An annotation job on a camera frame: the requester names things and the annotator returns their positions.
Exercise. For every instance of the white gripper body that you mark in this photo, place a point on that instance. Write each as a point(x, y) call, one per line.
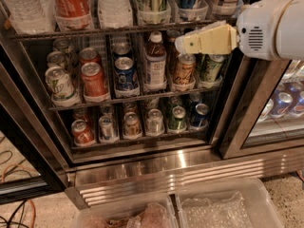
point(256, 28)

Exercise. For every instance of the blue pepsi can right fridge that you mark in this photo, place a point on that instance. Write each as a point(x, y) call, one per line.
point(282, 101)

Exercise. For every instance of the white green soda can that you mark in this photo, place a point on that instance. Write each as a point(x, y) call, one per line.
point(63, 91)

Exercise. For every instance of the brown tea bottle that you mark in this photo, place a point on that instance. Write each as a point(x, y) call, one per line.
point(154, 63)

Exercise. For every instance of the gold brown soda can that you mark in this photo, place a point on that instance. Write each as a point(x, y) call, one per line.
point(182, 79)

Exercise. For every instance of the gold can bottom shelf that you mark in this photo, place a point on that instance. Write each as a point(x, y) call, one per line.
point(131, 125)

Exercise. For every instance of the open glass fridge door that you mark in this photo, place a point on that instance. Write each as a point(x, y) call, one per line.
point(25, 131)

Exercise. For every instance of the stainless steel beverage fridge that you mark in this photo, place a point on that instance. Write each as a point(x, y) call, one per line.
point(109, 171)

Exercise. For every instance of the blue can bottom shelf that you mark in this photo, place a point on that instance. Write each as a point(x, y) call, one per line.
point(199, 115)

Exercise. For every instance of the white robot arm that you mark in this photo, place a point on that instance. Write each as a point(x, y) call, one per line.
point(267, 30)

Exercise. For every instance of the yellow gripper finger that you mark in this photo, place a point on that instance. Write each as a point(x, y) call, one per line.
point(206, 28)
point(222, 40)

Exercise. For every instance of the clear water bottle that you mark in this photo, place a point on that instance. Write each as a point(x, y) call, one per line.
point(31, 16)

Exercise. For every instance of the closed glass fridge door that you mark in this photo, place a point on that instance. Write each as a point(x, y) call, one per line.
point(245, 136)

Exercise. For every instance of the clear plastic bin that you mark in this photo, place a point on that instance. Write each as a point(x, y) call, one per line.
point(235, 203)
point(154, 210)

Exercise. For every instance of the silver can bottom shelf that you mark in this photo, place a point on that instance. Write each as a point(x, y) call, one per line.
point(108, 131)

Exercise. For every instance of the white can bottom shelf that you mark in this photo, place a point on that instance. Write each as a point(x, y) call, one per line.
point(154, 122)

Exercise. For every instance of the red cola bottle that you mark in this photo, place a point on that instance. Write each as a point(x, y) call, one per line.
point(73, 15)

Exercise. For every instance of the red soda can front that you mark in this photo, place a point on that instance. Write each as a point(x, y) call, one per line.
point(95, 84)

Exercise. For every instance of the red can bottom shelf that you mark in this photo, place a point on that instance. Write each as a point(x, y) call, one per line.
point(82, 133)

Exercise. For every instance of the right clear plastic bin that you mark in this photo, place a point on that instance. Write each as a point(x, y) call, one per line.
point(235, 203)

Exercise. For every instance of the green ginger ale can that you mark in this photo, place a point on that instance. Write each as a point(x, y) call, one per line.
point(211, 67)

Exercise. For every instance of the left clear plastic bin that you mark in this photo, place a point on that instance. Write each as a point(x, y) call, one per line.
point(154, 210)

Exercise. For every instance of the green silver tall can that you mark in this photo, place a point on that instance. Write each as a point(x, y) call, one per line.
point(153, 12)

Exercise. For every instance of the blue pepsi can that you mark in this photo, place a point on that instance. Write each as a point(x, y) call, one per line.
point(126, 78)

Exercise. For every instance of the green can bottom shelf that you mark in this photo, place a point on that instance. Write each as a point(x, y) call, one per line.
point(176, 120)

